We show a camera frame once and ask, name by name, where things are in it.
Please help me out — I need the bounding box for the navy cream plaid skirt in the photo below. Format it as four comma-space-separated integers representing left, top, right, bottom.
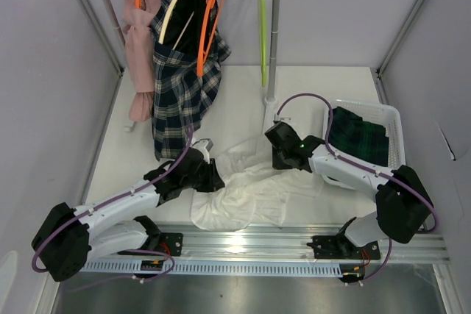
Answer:
151, 0, 231, 160

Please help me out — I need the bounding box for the white plastic basket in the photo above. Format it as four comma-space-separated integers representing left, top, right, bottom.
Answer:
322, 99, 406, 174

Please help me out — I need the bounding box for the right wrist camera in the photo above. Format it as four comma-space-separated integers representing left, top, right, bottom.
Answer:
273, 115, 291, 124

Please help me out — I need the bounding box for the orange plastic hanger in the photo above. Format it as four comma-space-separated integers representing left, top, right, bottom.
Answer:
196, 0, 224, 77

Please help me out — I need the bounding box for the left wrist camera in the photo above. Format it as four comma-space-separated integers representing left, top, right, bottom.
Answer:
193, 139, 213, 164

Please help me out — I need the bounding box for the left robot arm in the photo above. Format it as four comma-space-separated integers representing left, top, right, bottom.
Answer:
32, 148, 224, 282

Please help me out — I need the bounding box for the green plastic hanger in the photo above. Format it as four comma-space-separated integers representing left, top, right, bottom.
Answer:
258, 0, 267, 88

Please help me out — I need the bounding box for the aluminium mounting rail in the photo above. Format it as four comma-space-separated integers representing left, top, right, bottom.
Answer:
84, 222, 452, 264

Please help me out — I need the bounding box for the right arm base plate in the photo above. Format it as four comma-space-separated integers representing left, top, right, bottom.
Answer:
306, 235, 381, 260

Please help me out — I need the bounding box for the cream wooden hanger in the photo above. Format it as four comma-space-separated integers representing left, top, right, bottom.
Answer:
158, 0, 194, 50

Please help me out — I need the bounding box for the dark green plaid skirt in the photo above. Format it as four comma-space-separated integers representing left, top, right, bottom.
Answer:
329, 107, 389, 167

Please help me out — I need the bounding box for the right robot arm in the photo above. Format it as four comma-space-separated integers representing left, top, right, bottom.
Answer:
265, 121, 433, 259

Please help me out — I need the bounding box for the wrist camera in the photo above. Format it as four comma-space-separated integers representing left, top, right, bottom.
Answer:
273, 115, 291, 124
193, 139, 213, 164

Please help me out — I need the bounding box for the white slotted cable duct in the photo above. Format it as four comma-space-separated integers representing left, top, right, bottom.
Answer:
82, 258, 343, 278

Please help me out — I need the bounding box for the pink skirt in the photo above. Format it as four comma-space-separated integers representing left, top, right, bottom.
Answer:
122, 0, 160, 122

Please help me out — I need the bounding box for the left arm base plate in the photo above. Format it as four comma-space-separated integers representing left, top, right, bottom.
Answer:
117, 232, 184, 256

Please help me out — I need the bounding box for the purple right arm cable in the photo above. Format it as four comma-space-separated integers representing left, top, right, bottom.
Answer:
275, 92, 439, 288

